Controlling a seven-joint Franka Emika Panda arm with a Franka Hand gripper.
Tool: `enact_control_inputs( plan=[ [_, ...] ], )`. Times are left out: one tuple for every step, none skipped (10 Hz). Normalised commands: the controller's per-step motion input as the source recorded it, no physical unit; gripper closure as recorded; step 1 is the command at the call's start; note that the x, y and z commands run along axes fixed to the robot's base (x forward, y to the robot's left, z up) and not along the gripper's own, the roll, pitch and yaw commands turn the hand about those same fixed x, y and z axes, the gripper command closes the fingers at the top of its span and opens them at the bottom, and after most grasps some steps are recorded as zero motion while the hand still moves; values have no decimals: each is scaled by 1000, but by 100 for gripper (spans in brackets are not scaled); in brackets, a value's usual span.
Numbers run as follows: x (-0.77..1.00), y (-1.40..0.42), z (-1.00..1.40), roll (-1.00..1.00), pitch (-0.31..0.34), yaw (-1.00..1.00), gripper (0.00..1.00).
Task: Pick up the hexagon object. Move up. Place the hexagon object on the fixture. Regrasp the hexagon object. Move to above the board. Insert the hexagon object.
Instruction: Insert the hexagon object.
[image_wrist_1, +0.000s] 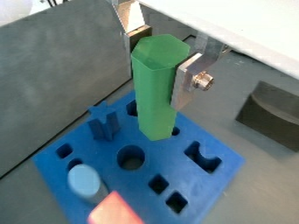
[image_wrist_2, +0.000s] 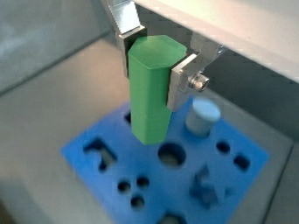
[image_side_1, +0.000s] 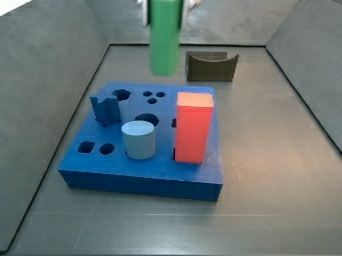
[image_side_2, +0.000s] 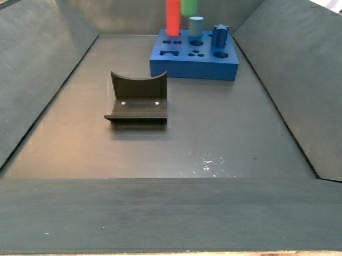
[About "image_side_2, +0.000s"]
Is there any blue shape sorter base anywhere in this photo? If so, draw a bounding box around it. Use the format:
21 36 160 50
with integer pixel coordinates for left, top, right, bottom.
149 29 239 81

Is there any blue star prism block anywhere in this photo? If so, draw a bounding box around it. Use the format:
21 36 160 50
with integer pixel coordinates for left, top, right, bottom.
210 24 229 48

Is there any green hexagon prism block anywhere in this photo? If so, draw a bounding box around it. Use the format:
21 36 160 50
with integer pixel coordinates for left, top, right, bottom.
180 0 197 16

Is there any light blue cylinder block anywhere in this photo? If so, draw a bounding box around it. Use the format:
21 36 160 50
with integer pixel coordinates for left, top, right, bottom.
188 16 204 37

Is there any dark curved holder stand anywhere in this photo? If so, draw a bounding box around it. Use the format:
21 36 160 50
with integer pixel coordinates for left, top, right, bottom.
104 73 168 122

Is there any red rectangular prism block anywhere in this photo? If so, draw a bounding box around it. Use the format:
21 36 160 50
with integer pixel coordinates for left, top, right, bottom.
165 0 180 36

